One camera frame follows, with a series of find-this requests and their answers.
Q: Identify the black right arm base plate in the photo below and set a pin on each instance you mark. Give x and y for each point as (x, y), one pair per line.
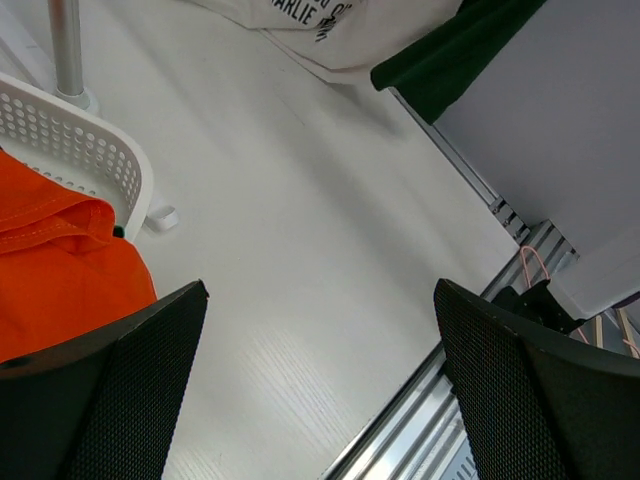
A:
(538, 305)

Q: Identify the aluminium mounting rail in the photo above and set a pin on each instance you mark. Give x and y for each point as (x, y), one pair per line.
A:
(419, 433)

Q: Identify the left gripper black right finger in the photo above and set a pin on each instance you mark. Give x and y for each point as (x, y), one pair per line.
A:
(535, 403)

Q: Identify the orange t shirt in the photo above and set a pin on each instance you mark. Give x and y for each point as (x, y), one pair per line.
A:
(63, 271)

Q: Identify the beige hanger bottom right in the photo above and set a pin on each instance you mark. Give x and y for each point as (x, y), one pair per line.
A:
(617, 331)

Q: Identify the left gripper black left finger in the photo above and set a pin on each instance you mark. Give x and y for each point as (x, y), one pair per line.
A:
(105, 404)

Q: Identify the dark green t shirt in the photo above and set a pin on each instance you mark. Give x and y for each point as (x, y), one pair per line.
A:
(430, 51)

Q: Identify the white perforated plastic basket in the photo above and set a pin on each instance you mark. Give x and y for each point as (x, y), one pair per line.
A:
(77, 150)

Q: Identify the white metal clothes rack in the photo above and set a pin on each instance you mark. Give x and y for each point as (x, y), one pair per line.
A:
(61, 75)

